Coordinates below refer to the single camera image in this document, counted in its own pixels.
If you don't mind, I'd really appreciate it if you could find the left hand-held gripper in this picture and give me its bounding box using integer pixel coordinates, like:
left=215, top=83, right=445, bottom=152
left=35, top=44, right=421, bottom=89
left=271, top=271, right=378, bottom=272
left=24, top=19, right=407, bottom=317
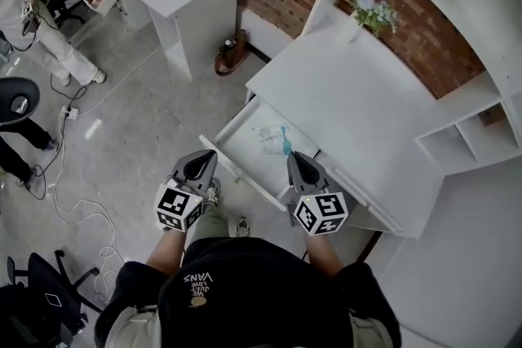
left=153, top=149, right=219, bottom=234

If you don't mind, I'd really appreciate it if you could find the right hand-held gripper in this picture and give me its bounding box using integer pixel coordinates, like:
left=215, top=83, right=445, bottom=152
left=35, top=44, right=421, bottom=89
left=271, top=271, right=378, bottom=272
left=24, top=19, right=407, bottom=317
left=281, top=152, right=349, bottom=237

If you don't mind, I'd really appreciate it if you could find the white item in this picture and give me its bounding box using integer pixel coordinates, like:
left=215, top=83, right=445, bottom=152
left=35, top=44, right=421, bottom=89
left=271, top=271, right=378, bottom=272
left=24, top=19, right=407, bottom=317
left=251, top=123, right=295, bottom=157

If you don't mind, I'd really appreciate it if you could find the person's right forearm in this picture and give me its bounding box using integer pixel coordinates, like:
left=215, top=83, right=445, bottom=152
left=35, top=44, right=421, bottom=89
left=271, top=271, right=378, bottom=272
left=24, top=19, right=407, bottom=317
left=304, top=232, right=347, bottom=280

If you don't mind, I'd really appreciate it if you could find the person's left forearm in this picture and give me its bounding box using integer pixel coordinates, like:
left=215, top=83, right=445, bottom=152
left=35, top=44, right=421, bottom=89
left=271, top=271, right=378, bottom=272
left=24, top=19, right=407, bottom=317
left=145, top=229, right=191, bottom=281

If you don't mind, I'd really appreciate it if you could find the person's left shoe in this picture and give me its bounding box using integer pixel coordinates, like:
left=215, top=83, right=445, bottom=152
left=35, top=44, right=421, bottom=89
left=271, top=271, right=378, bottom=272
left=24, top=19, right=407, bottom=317
left=205, top=178, right=223, bottom=209

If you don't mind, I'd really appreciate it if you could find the person's shoe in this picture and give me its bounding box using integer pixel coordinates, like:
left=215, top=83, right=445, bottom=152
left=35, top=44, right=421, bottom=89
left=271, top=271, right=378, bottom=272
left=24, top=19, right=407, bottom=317
left=205, top=178, right=223, bottom=209
left=233, top=215, right=251, bottom=239

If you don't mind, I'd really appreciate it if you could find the person's left leg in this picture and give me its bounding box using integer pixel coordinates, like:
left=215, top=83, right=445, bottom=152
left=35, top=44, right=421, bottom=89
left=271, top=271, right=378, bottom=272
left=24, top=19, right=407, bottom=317
left=186, top=202, right=230, bottom=254

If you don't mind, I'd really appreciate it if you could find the person's right shoe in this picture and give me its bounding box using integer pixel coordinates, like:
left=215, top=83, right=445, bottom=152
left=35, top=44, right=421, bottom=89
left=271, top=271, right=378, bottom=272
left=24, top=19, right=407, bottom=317
left=233, top=215, right=251, bottom=239

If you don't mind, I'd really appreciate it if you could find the white desk with hutch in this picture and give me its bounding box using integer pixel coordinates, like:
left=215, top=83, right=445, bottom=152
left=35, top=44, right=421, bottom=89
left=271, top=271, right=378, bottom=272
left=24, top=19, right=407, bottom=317
left=243, top=0, right=522, bottom=242

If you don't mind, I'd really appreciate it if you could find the brown bag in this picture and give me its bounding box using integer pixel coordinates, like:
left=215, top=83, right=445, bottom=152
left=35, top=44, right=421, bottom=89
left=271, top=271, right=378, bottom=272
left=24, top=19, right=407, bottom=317
left=214, top=29, right=248, bottom=77

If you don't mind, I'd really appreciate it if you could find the person's black shirt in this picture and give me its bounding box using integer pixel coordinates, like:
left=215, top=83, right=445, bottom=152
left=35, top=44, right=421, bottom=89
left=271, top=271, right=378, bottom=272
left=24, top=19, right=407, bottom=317
left=94, top=236, right=403, bottom=348

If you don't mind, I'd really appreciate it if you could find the white vase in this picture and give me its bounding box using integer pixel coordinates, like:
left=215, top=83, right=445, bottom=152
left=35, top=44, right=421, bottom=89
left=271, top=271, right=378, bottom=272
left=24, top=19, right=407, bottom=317
left=335, top=14, right=361, bottom=46

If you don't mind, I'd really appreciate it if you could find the pale blue flower bouquet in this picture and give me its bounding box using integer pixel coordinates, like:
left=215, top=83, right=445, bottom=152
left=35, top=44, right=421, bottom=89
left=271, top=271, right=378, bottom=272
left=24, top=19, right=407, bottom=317
left=343, top=0, right=399, bottom=39

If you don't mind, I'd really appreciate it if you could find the white cable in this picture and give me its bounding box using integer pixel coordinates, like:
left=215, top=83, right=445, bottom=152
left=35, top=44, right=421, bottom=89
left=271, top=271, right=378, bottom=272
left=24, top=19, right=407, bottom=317
left=51, top=116, right=120, bottom=306

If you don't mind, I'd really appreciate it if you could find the black cable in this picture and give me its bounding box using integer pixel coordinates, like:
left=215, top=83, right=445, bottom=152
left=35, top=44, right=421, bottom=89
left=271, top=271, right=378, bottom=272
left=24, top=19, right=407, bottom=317
left=20, top=161, right=49, bottom=201

